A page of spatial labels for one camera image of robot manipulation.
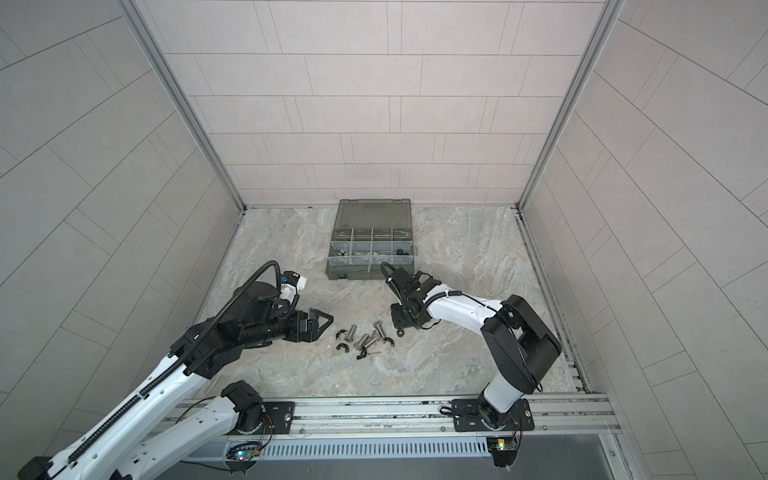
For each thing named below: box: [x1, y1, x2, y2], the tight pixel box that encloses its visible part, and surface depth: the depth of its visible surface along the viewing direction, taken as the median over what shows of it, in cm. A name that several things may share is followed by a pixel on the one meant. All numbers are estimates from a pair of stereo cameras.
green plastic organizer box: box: [325, 198, 419, 280], surface depth 106 cm
